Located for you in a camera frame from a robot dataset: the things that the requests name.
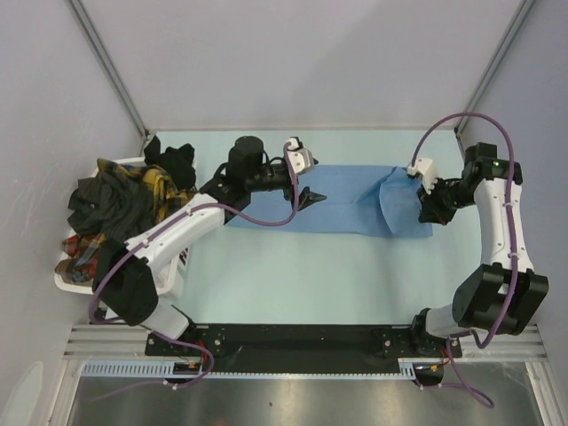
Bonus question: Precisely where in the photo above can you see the dark grey striped shirt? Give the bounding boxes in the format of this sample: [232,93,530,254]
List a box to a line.
[67,172,154,242]

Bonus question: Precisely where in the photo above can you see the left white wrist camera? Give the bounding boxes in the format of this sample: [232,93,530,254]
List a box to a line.
[284,137,319,175]

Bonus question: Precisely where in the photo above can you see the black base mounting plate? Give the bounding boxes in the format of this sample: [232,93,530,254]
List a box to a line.
[145,322,465,378]

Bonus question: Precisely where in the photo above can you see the red plaid shirt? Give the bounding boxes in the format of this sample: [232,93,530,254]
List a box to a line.
[54,233,107,285]

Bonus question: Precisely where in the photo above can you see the aluminium front rail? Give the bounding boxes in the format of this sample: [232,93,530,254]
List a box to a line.
[63,324,548,362]

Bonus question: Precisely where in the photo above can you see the yellow plaid shirt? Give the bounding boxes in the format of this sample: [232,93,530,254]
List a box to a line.
[97,158,196,225]

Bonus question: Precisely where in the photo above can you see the left aluminium frame post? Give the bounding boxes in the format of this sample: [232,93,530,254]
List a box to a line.
[65,0,148,139]

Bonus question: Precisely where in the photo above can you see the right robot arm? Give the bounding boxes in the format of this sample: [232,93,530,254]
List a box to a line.
[407,143,549,356]

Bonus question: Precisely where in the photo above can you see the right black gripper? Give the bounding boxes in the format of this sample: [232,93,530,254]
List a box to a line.
[416,175,476,226]

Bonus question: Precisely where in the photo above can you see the light blue long sleeve shirt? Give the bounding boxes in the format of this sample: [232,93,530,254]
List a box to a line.
[224,163,435,239]

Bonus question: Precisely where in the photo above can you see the right aluminium frame post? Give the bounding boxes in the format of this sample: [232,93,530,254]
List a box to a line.
[464,0,538,113]

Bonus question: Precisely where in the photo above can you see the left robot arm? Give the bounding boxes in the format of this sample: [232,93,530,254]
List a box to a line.
[89,136,326,355]

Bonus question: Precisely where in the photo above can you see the white slotted cable duct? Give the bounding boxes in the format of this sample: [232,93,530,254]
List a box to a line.
[80,359,444,381]

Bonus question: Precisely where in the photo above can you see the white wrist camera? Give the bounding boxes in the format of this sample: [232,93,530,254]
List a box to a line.
[406,158,440,195]
[284,137,319,175]

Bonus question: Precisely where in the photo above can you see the aluminium frame post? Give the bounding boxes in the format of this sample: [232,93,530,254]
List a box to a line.
[65,0,148,139]
[464,0,538,113]

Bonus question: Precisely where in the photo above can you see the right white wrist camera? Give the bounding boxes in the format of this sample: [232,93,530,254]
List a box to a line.
[406,158,440,195]

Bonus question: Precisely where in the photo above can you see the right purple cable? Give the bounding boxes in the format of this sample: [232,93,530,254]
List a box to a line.
[410,111,518,408]

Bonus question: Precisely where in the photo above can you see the black shirt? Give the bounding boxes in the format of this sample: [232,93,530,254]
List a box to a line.
[143,136,196,190]

